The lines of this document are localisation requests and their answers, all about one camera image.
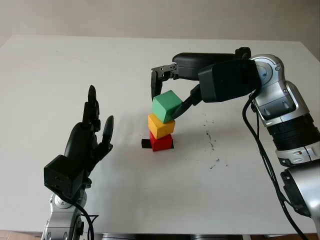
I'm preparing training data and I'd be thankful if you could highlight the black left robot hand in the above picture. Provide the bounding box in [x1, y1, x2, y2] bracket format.
[63, 84, 115, 176]

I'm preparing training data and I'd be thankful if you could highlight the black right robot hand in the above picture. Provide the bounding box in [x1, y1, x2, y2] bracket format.
[150, 52, 241, 121]

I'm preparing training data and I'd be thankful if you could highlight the green cube block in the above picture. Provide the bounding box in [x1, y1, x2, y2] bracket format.
[151, 89, 183, 124]

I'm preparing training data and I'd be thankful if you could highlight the yellow cube block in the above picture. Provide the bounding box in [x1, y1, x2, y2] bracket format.
[147, 113, 175, 140]

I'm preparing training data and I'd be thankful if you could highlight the red cube block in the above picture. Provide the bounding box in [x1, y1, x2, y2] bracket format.
[149, 131, 174, 152]

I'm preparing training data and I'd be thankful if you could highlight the black tape strip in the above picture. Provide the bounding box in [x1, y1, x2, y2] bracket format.
[141, 138, 176, 150]

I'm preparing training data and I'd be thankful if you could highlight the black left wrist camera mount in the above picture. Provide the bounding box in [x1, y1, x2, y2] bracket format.
[43, 154, 87, 200]

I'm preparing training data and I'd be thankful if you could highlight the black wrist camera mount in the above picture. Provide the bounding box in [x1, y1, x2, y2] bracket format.
[197, 59, 263, 104]
[43, 154, 87, 200]

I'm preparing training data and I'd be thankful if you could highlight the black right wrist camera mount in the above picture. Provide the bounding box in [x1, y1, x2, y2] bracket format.
[197, 59, 263, 104]

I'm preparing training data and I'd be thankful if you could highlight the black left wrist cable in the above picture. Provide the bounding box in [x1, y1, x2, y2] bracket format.
[59, 194, 100, 240]

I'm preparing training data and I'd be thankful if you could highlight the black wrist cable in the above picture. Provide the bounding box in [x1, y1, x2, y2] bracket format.
[59, 194, 100, 240]
[242, 92, 308, 240]

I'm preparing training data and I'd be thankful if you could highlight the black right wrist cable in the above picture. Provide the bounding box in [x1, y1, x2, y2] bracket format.
[242, 92, 308, 240]

